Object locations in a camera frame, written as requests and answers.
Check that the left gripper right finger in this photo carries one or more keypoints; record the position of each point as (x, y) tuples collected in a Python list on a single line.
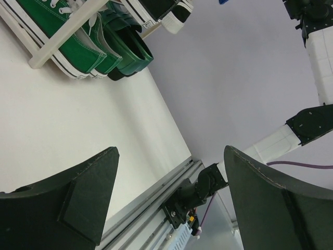
[(275, 210)]

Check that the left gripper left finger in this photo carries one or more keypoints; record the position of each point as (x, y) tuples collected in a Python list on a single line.
[(65, 211)]

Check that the green canvas sneaker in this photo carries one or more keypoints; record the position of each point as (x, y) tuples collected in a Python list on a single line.
[(111, 58), (78, 55)]

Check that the green loafer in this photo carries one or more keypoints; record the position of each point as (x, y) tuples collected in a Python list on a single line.
[(140, 49), (118, 36)]

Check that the black canvas sneaker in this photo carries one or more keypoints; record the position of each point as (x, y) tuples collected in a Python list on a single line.
[(151, 13), (182, 10)]

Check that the black white sneaker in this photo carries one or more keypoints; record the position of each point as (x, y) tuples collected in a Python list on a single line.
[(171, 23)]

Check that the blue canvas sneaker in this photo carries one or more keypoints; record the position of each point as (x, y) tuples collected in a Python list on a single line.
[(221, 2)]

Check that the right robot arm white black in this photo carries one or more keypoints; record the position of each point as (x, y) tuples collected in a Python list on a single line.
[(245, 73)]

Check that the cream shoe rack metal bars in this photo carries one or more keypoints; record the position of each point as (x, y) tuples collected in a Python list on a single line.
[(41, 54)]

